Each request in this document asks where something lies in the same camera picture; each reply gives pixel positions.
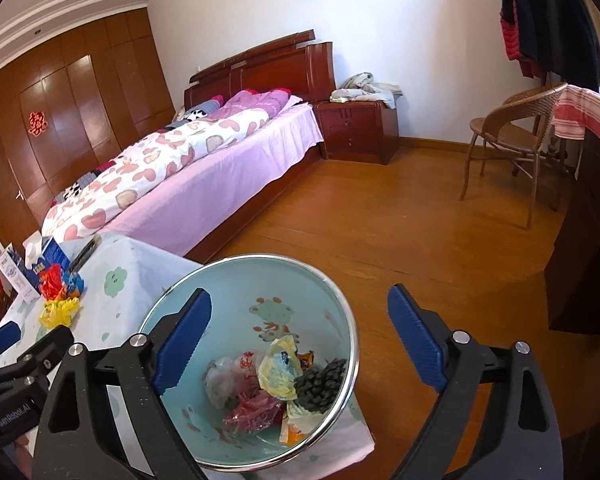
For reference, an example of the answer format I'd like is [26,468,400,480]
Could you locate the heart print quilt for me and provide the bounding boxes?
[41,107,274,242]

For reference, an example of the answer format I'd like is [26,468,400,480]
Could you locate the light blue basin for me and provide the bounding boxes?
[135,255,359,472]

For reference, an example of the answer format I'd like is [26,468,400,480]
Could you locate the red wooden nightstand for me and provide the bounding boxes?
[312,99,401,166]

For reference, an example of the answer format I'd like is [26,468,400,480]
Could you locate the pale crumpled cloth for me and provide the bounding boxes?
[329,72,404,109]

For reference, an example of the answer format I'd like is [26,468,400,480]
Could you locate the white translucent plastic bag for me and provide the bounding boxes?
[204,356,242,407]

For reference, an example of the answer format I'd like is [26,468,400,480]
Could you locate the wicker chair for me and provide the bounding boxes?
[459,82,572,231]

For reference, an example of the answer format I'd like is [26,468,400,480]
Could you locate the dark wooden cabinet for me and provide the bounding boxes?
[544,119,600,334]

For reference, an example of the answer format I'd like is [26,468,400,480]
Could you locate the dark hanging clothes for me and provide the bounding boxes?
[498,0,600,94]

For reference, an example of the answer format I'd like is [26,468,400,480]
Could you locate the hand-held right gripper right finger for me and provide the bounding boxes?
[387,283,564,480]

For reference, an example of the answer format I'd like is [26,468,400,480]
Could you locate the white cardboard box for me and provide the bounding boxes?
[0,242,42,304]

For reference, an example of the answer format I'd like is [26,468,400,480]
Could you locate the black knitted mesh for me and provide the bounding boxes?
[293,357,349,414]

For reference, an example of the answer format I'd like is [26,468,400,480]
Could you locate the brown wooden wardrobe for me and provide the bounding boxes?
[0,7,177,247]

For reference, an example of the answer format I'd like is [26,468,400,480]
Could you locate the red striped towel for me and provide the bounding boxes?
[552,84,600,149]

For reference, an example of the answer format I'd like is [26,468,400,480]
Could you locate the yellow white wrapper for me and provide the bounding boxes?
[256,336,307,402]

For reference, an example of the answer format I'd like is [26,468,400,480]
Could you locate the blue cardboard box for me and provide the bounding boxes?
[29,236,72,282]

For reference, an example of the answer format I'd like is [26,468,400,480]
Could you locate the brown wooden door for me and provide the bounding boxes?
[0,129,40,249]

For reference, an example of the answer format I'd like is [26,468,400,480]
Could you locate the purple bed sheet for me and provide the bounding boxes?
[99,102,327,259]

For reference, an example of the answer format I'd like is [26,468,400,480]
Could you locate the patchwork blanket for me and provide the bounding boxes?
[49,94,227,207]

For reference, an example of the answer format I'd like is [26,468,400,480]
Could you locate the blue crumpled wrapper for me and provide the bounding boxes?
[61,271,87,294]

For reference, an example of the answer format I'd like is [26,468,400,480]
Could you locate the black comb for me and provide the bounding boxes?
[69,234,102,272]

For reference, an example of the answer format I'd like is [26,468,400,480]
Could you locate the yellow plastic bag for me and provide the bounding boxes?
[39,296,82,329]

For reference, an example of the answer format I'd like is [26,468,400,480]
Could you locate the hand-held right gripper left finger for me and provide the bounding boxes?
[32,287,213,480]

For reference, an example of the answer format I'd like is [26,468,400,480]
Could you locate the red wooden bed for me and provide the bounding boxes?
[40,30,339,264]

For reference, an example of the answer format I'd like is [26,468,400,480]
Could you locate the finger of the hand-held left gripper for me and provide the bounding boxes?
[0,324,76,397]
[0,322,22,359]

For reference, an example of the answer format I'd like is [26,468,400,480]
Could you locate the red orange snack bag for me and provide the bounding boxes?
[39,264,64,299]

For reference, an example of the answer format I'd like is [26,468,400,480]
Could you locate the purple quilt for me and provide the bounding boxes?
[219,87,302,122]

